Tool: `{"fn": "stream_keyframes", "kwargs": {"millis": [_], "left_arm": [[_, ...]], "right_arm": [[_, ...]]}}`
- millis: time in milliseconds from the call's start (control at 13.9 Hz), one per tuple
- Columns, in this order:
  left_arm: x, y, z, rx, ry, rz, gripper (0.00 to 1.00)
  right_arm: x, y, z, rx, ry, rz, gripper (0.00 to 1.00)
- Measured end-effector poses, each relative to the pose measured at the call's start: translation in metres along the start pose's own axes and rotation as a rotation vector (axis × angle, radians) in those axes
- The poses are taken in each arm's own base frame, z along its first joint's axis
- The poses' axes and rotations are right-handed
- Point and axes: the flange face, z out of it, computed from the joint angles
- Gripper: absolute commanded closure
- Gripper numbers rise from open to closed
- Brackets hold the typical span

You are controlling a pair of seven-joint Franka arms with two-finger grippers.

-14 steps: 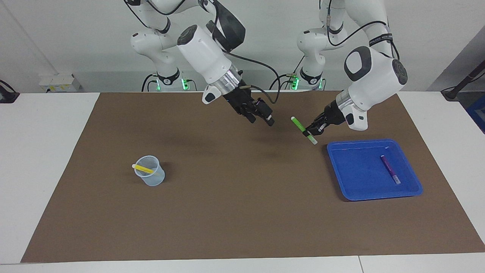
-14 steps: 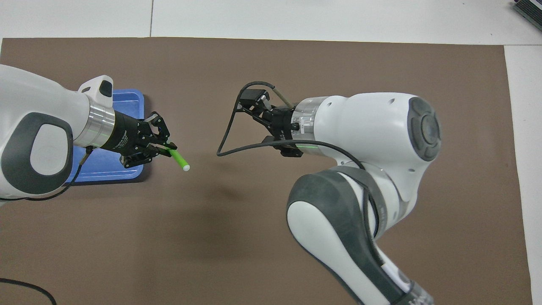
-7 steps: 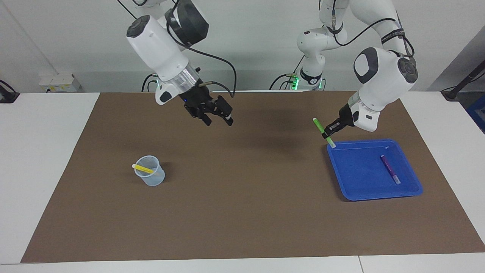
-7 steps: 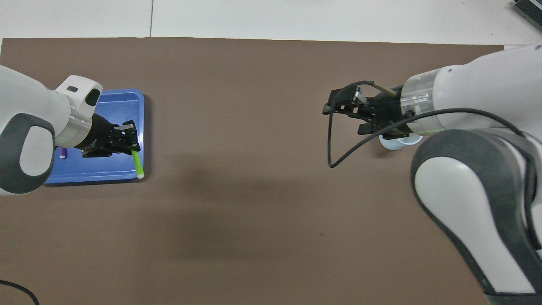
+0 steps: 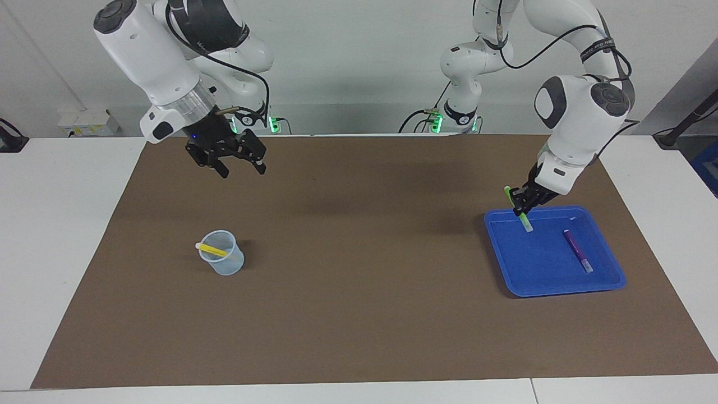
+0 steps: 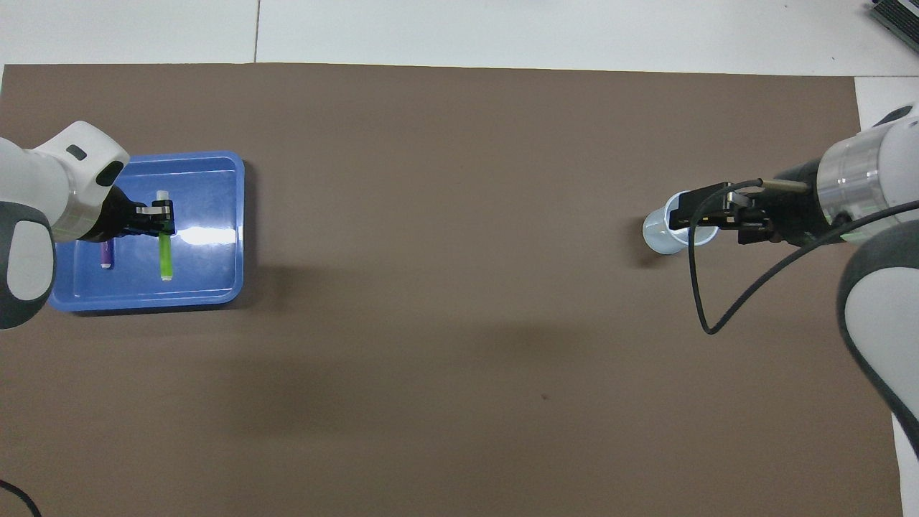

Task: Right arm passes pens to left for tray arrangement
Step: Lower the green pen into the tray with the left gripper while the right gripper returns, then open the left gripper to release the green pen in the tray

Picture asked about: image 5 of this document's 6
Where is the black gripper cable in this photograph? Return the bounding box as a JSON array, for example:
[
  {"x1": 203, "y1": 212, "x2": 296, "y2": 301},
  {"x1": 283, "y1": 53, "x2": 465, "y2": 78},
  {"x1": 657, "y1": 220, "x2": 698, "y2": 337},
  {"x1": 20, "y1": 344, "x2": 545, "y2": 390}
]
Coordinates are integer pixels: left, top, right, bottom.
[
  {"x1": 165, "y1": 3, "x2": 272, "y2": 130},
  {"x1": 496, "y1": 0, "x2": 641, "y2": 167}
]

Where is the purple pen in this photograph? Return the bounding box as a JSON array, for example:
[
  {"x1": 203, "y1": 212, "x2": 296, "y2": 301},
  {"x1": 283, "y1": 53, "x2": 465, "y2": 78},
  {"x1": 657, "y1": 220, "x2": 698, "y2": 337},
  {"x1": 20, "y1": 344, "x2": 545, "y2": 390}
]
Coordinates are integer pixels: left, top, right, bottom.
[{"x1": 563, "y1": 228, "x2": 595, "y2": 274}]

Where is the yellow pen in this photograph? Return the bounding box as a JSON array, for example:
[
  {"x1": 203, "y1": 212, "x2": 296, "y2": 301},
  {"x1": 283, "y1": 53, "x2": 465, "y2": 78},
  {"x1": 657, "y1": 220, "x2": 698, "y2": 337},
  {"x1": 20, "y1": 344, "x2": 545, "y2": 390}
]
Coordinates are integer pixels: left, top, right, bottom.
[{"x1": 195, "y1": 241, "x2": 230, "y2": 258}]

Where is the white power strip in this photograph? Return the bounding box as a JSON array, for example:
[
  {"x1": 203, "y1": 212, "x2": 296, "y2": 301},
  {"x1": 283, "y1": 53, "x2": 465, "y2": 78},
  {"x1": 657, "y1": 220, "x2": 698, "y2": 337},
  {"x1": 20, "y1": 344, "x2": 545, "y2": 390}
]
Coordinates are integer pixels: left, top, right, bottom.
[{"x1": 57, "y1": 108, "x2": 120, "y2": 137}]

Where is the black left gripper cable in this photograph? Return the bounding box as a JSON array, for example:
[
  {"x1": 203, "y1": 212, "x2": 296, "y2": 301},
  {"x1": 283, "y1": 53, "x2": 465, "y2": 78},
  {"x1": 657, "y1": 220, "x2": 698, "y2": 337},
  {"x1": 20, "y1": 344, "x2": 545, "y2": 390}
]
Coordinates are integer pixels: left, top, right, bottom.
[{"x1": 496, "y1": 0, "x2": 641, "y2": 167}]

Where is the black left base cable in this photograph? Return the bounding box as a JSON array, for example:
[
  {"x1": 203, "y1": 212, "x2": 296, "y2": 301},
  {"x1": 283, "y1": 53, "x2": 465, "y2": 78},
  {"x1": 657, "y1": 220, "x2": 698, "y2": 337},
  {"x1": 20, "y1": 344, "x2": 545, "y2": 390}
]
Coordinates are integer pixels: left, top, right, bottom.
[{"x1": 398, "y1": 80, "x2": 453, "y2": 135}]

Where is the green pen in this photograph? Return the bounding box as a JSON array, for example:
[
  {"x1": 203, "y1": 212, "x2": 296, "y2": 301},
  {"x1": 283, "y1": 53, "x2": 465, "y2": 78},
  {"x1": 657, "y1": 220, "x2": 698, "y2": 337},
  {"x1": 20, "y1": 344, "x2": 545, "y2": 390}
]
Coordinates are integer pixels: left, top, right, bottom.
[{"x1": 503, "y1": 185, "x2": 534, "y2": 233}]

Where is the clear plastic cup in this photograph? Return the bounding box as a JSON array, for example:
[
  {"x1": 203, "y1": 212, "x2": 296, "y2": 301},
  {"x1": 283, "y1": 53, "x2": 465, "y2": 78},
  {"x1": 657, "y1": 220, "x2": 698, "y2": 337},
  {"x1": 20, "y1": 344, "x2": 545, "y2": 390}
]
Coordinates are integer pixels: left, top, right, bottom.
[{"x1": 198, "y1": 229, "x2": 246, "y2": 277}]

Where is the blue plastic tray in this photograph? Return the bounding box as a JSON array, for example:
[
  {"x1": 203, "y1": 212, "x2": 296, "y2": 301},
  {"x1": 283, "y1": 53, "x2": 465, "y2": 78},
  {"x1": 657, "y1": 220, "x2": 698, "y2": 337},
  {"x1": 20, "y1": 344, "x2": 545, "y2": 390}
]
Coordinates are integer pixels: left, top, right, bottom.
[{"x1": 484, "y1": 205, "x2": 627, "y2": 298}]

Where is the black left arm strap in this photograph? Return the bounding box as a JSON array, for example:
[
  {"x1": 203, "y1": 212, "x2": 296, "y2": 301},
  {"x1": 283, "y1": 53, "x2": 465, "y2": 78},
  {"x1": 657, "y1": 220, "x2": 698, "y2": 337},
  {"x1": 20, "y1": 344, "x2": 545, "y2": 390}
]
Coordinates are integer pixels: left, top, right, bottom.
[{"x1": 579, "y1": 36, "x2": 618, "y2": 63}]

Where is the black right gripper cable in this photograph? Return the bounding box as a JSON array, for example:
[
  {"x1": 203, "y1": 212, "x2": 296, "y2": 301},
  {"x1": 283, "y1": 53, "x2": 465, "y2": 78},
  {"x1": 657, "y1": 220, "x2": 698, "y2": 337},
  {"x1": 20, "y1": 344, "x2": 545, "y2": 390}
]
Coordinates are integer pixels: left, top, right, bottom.
[{"x1": 165, "y1": 3, "x2": 272, "y2": 130}]

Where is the black stand pole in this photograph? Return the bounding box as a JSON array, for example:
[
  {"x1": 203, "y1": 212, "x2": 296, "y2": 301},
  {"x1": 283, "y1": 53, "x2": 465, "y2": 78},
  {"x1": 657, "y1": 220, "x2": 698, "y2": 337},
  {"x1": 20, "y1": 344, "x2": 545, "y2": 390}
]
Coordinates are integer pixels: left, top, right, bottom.
[{"x1": 653, "y1": 87, "x2": 718, "y2": 150}]

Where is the blue box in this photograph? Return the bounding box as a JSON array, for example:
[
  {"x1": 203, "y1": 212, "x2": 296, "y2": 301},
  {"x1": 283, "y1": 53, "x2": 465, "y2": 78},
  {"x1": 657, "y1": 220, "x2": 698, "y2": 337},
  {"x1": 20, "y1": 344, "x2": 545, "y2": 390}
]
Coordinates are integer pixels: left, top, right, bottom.
[{"x1": 691, "y1": 137, "x2": 718, "y2": 198}]

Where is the brown paper table mat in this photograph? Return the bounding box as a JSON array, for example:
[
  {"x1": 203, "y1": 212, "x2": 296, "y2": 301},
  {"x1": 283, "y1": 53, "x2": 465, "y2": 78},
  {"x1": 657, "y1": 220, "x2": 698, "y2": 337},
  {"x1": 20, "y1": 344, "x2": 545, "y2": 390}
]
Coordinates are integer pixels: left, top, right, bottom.
[{"x1": 31, "y1": 135, "x2": 718, "y2": 390}]

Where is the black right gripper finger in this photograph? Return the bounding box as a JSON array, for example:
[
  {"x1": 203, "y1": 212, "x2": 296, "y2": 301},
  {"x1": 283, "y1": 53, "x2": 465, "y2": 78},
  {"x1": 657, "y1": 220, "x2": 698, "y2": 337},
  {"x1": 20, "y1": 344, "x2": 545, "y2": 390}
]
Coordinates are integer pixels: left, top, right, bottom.
[
  {"x1": 235, "y1": 133, "x2": 268, "y2": 175},
  {"x1": 187, "y1": 146, "x2": 231, "y2": 180}
]

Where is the black clamp base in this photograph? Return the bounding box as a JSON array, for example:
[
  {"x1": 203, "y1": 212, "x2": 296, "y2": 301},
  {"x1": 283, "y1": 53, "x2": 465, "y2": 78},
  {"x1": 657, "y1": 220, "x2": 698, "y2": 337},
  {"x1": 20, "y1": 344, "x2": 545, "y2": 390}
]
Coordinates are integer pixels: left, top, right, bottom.
[{"x1": 0, "y1": 117, "x2": 30, "y2": 154}]

